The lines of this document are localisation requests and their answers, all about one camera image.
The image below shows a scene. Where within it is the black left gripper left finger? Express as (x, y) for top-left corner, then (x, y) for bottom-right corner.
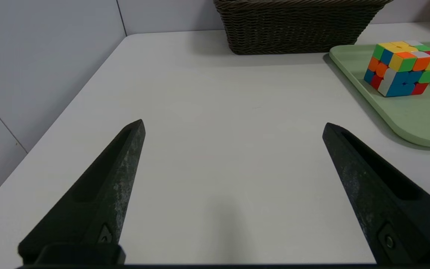
(17, 119), (146, 265)

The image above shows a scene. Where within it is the multicoloured puzzle cube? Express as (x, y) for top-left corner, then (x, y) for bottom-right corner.
(364, 40), (430, 98)

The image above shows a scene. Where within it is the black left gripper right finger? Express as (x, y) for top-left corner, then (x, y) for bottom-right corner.
(322, 122), (430, 265)

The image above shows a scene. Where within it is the light green plastic tray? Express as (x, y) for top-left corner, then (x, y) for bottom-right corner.
(329, 40), (430, 147)

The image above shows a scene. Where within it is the dark brown wicker basket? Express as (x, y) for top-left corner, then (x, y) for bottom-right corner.
(214, 0), (394, 55)

